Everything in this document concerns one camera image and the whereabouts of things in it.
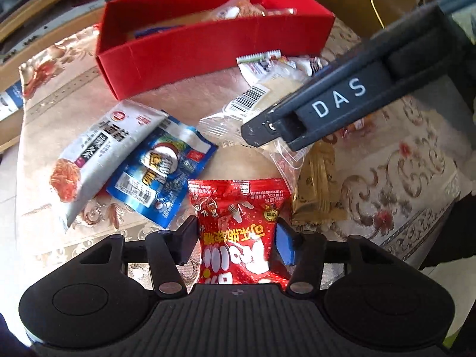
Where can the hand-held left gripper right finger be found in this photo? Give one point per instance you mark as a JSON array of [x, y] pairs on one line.
[[285, 241]]

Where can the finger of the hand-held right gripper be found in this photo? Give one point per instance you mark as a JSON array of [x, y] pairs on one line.
[[260, 130]]

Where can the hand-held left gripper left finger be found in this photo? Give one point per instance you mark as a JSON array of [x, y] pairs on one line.
[[186, 241]]

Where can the clear-wrapped round cake with barcode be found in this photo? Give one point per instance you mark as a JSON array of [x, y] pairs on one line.
[[238, 108]]

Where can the red candy packet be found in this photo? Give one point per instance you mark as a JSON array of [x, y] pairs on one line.
[[234, 208]]

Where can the white green wafer packet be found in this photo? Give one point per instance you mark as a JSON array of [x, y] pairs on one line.
[[260, 65]]

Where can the gold snack packet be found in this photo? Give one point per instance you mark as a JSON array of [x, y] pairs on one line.
[[319, 186]]

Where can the blue snack packet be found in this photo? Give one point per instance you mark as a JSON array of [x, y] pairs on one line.
[[167, 178]]

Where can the red cardboard box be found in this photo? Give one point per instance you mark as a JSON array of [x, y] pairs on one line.
[[167, 59]]

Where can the white noodle snack packet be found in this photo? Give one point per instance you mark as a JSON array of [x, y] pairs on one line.
[[93, 148]]

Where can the brown cardboard box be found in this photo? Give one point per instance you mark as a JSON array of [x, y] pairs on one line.
[[353, 3]]

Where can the clear orange snack packet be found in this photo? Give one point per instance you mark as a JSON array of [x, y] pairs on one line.
[[238, 7]]

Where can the dark blue packet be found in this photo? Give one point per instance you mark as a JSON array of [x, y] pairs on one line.
[[160, 31]]

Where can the blue white carton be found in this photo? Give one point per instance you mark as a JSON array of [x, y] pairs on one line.
[[9, 102]]

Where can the grey electronic device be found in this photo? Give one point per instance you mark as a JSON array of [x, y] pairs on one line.
[[44, 31]]

